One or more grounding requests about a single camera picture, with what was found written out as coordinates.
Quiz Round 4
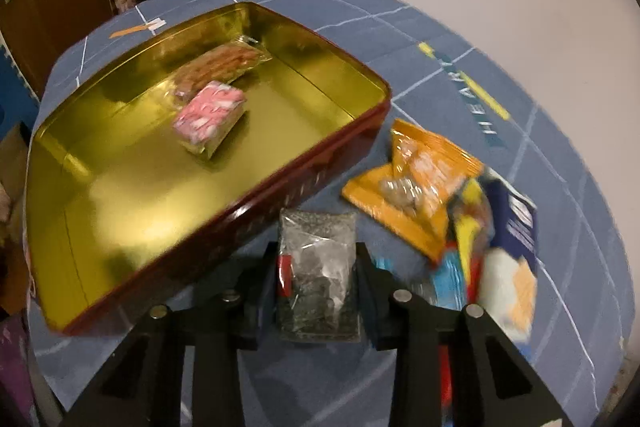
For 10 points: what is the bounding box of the pink white wrapped snack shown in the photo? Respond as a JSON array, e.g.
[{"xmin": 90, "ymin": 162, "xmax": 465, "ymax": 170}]
[{"xmin": 172, "ymin": 81, "xmax": 246, "ymax": 158}]

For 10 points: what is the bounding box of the orange sunflower seed packet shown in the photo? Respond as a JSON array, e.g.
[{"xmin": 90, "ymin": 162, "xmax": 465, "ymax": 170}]
[{"xmin": 342, "ymin": 119, "xmax": 484, "ymax": 263}]

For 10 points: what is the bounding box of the gold red toffee tin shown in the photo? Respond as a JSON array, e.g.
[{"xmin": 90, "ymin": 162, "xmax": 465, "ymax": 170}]
[{"xmin": 24, "ymin": 2, "xmax": 392, "ymax": 335}]

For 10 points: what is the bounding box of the red snack packet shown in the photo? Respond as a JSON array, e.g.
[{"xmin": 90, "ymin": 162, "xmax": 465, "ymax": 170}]
[{"xmin": 438, "ymin": 346, "xmax": 452, "ymax": 410}]

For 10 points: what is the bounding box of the small blue clear packet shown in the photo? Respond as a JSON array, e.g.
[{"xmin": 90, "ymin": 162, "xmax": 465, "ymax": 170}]
[{"xmin": 373, "ymin": 251, "xmax": 468, "ymax": 311}]

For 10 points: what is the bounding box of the clear packet of dark snack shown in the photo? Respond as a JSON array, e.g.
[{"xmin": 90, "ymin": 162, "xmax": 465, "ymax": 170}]
[{"xmin": 277, "ymin": 209, "xmax": 360, "ymax": 343}]

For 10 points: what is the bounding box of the clear packet of brown candies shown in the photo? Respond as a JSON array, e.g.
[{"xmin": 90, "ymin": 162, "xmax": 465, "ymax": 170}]
[{"xmin": 167, "ymin": 36, "xmax": 271, "ymax": 105}]

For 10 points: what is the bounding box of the navy white biscuit packet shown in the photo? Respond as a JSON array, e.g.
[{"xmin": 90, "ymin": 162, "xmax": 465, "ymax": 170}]
[{"xmin": 476, "ymin": 176, "xmax": 538, "ymax": 346}]

